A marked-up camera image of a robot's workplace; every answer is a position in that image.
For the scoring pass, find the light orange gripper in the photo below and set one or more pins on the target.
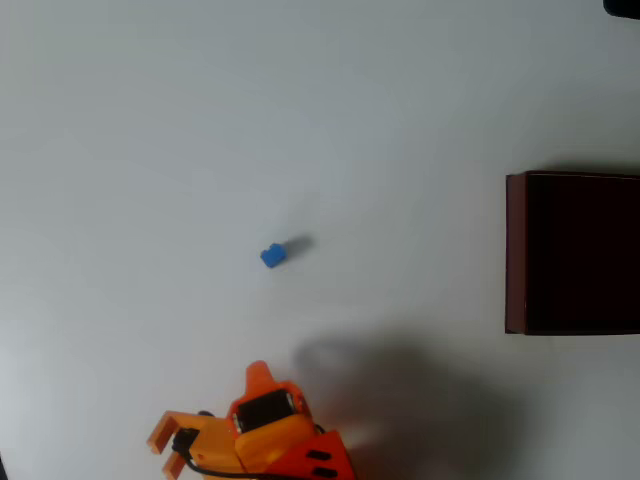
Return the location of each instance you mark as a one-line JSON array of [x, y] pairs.
[[264, 406]]

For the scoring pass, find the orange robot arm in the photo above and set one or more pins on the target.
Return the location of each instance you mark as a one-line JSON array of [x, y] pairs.
[[330, 442]]

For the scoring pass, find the small blue cube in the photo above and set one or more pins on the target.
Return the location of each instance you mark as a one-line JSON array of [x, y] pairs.
[[271, 257]]

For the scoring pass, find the dark brown box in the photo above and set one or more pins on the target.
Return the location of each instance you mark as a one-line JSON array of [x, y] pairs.
[[575, 255]]

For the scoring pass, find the black rounded object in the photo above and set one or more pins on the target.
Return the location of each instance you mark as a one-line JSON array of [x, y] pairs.
[[625, 7]]

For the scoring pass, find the orange forked mount bracket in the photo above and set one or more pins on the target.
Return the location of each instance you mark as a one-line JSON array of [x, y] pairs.
[[159, 435]]

